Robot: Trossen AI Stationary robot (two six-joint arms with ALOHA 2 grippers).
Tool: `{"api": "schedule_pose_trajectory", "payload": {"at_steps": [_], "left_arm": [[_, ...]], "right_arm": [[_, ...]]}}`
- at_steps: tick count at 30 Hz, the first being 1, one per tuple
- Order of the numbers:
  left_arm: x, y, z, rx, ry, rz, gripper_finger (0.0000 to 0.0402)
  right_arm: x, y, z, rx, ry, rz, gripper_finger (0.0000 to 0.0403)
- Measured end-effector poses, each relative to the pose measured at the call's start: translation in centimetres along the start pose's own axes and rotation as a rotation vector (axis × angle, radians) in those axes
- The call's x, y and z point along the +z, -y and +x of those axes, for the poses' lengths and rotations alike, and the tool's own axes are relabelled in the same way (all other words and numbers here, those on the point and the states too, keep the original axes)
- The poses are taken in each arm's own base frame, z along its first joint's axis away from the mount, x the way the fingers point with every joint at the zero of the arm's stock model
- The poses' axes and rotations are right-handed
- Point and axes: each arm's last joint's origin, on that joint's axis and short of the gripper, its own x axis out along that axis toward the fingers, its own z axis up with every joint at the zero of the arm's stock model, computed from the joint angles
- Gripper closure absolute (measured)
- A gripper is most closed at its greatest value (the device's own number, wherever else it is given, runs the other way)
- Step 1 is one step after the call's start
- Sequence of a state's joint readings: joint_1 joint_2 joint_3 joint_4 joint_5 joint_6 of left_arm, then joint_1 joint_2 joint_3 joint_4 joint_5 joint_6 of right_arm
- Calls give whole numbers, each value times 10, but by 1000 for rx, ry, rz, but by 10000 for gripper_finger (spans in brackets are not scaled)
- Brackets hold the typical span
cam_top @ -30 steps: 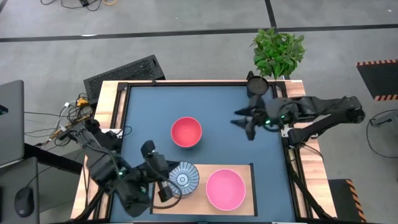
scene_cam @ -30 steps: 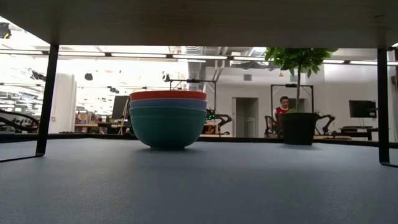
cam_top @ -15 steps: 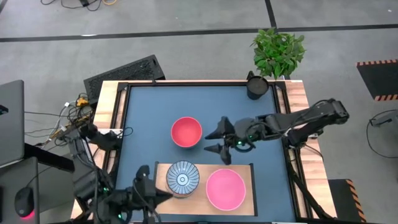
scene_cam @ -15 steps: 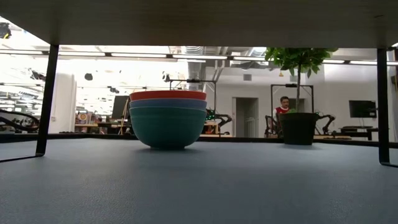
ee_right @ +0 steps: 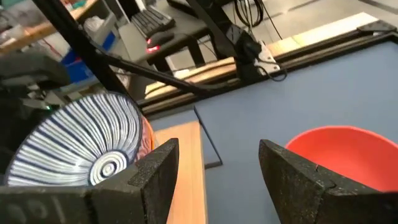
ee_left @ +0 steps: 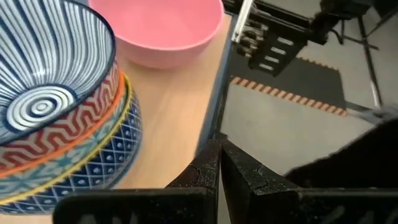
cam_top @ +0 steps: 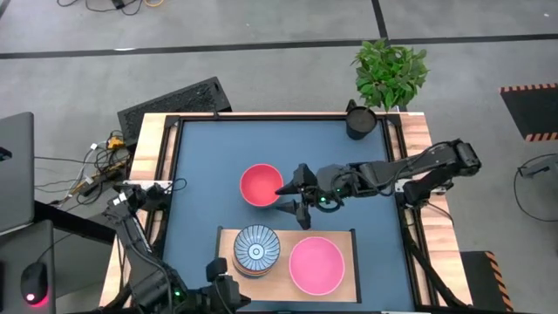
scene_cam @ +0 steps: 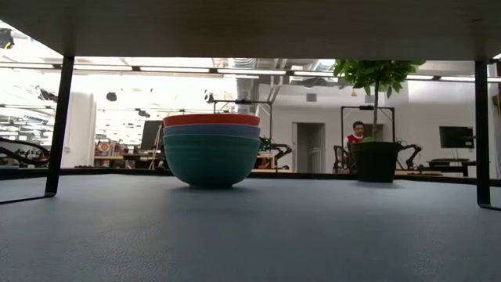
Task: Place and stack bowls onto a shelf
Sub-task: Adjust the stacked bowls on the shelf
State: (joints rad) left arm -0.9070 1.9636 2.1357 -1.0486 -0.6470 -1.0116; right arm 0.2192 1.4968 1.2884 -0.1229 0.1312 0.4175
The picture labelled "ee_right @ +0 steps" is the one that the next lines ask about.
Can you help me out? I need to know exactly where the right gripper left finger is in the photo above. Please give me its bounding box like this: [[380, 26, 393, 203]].
[[0, 138, 180, 224]]

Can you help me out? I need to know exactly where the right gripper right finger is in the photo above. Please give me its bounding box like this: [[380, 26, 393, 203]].
[[258, 139, 398, 224]]

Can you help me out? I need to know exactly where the red large bowl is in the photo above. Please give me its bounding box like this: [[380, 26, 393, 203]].
[[285, 125, 398, 193]]

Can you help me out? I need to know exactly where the red wave-patterned small bowl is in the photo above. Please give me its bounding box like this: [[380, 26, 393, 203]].
[[4, 92, 155, 187]]

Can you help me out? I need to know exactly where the wooden workbench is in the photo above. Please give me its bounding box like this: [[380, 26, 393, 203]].
[[0, 0, 99, 55]]

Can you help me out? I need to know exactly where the blue storage bin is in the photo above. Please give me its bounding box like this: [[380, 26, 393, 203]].
[[60, 30, 116, 84]]

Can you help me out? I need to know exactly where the wooden tray board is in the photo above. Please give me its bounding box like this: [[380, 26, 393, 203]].
[[149, 105, 223, 224]]

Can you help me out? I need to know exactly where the black keyboard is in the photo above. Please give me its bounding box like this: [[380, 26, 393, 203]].
[[129, 3, 177, 39]]

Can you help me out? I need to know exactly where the black computer mouse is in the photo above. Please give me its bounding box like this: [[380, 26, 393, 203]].
[[145, 30, 175, 54]]

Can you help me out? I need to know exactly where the grey desk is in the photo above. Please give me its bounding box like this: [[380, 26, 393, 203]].
[[118, 0, 215, 72]]

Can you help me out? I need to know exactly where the black table border frame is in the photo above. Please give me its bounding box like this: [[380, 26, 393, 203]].
[[136, 19, 398, 116]]

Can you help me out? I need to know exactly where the black cable bundle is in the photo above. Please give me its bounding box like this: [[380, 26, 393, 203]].
[[233, 0, 284, 41]]

